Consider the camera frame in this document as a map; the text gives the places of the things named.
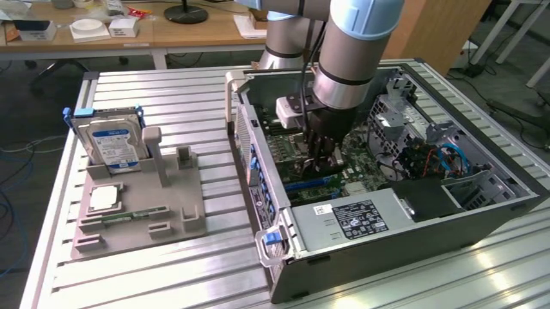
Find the blue expansion slot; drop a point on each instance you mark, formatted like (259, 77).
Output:
(303, 185)

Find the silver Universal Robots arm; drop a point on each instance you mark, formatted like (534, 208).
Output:
(343, 64)

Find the silver CPU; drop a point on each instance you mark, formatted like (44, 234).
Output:
(104, 197)

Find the grey power supply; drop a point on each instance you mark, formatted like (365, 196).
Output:
(308, 231)

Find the grey metal disk bay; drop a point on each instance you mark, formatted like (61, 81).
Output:
(480, 183)

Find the white box with dark top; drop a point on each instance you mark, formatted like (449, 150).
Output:
(36, 32)

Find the wooden cabinet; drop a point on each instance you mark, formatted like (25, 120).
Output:
(429, 32)

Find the perforated metal disk bay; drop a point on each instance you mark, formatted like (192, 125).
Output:
(395, 128)

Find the white round holder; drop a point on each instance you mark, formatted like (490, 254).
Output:
(89, 30)

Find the wooden desk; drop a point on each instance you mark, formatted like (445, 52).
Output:
(193, 32)

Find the grey printed parts rack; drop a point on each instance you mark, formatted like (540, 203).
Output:
(141, 199)

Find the white box with label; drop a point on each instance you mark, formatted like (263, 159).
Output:
(122, 27)

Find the white paper stack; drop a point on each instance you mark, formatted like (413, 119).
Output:
(248, 29)

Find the black plastic shroud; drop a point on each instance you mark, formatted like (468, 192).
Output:
(424, 199)

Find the hard disk in blue carrier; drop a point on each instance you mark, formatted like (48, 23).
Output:
(113, 145)

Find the dark grey PC case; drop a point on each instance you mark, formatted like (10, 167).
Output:
(385, 257)

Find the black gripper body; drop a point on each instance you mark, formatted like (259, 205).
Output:
(331, 125)

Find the green motherboard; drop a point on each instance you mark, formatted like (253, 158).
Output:
(360, 183)

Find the CPU socket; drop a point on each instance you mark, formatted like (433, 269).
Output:
(296, 141)

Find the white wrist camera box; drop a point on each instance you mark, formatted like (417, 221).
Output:
(287, 112)

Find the black lamp base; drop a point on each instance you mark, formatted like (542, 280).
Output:
(185, 14)

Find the green RAM stick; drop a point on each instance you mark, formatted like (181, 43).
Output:
(137, 215)

